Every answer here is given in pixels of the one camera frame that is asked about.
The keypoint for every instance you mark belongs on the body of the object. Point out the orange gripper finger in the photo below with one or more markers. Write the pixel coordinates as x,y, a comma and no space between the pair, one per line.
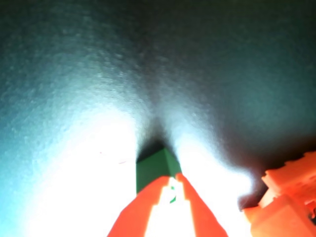
202,217
138,209

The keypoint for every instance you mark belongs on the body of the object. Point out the green cube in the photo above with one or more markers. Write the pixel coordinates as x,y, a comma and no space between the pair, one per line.
153,170

